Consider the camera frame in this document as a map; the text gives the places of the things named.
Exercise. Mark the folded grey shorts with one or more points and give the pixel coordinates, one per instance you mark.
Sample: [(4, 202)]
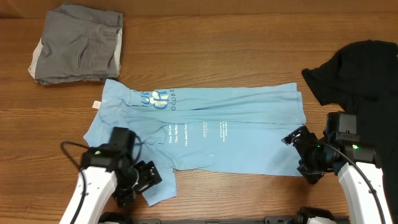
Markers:
[(78, 43)]

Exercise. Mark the light blue printed t-shirt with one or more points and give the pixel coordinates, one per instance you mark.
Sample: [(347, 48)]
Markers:
[(235, 130)]

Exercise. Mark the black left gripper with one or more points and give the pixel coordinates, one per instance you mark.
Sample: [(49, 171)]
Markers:
[(149, 174)]

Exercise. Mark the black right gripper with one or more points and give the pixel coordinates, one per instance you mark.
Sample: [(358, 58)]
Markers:
[(314, 175)]

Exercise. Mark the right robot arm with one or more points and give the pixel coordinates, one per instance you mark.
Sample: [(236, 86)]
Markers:
[(356, 164)]

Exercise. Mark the black garment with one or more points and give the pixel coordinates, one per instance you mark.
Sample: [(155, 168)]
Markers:
[(362, 78)]

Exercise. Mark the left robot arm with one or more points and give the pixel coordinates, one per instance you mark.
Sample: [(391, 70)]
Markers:
[(109, 170)]

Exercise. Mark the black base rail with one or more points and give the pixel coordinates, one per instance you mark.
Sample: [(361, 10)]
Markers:
[(211, 221)]

